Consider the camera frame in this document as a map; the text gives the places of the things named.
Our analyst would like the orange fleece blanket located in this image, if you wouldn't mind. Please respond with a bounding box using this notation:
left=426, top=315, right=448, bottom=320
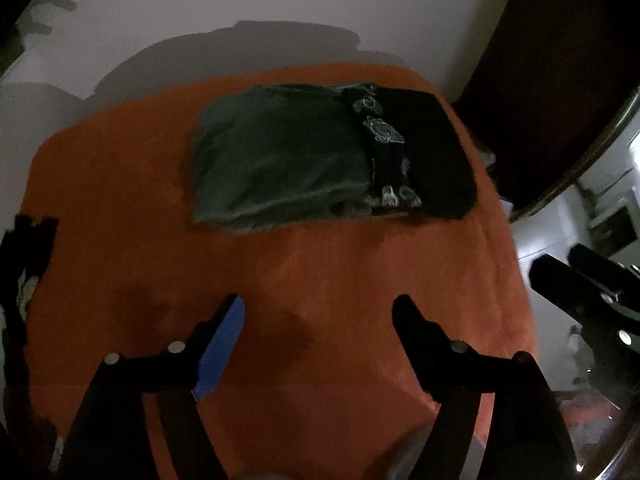
left=14, top=62, right=540, bottom=480

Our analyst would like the grey-green folded garment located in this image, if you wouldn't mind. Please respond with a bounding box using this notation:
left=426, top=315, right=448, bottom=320
left=189, top=82, right=383, bottom=234

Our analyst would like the black paisley print garment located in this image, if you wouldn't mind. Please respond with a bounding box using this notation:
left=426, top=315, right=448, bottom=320
left=341, top=85, right=479, bottom=222

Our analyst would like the dark wooden door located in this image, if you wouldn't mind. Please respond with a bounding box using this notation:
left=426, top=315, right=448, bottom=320
left=450, top=0, right=640, bottom=221

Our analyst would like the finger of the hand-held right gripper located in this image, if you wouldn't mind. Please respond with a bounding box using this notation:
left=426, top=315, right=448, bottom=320
left=569, top=242, right=640, bottom=307
left=529, top=253, right=640, bottom=397

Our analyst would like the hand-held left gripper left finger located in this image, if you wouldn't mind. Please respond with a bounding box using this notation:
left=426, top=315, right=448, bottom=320
left=62, top=293, right=247, bottom=480

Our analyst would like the black garment with white trim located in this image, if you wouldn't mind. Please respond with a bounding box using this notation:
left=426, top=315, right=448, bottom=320
left=0, top=214, right=60, bottom=461

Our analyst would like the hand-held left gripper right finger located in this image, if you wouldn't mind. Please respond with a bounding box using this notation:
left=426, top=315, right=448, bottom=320
left=391, top=293, right=578, bottom=480

